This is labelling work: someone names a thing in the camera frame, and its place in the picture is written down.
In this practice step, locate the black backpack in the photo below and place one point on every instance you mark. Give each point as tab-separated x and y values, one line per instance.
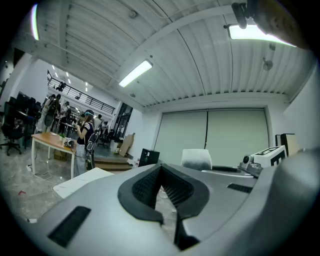
92	142

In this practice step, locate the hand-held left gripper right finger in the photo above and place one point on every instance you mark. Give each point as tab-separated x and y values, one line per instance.
225	200

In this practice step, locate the person's face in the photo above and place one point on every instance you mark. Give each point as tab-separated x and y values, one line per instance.
277	20

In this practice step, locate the grey roller blind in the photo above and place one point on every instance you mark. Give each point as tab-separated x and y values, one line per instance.
237	136
183	137

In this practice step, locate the leaning cardboard sheet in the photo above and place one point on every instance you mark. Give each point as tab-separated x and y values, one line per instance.
127	146

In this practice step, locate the round ceiling sensor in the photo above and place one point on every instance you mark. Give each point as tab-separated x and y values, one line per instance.
132	14
267	65

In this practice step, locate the cardboard box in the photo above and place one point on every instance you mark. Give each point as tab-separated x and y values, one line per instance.
60	155

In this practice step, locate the black and wood cabinet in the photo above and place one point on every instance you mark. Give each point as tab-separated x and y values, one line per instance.
287	143

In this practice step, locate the idle grey gripper device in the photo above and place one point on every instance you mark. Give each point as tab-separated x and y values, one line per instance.
69	143

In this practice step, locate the black open cabinet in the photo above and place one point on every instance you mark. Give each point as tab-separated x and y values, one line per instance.
148	157

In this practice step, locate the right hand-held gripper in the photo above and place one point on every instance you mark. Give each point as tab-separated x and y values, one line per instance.
267	156

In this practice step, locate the wooden desk with white legs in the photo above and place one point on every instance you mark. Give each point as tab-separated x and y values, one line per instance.
50	139

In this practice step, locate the black office chair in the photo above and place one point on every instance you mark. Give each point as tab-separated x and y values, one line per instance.
11	127

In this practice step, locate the long ceiling light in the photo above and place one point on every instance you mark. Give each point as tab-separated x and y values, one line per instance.
252	33
35	22
136	73

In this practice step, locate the black head-worn camera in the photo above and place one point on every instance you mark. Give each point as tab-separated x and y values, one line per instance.
241	13

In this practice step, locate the small potted plant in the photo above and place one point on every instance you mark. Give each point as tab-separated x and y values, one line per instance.
62	136

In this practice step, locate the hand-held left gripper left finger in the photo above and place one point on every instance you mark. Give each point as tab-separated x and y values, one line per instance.
100	212

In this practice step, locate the black mezzanine railing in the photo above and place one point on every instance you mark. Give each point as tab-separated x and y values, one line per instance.
82	96

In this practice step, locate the wooden step platform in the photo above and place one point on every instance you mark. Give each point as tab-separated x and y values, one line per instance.
110	163

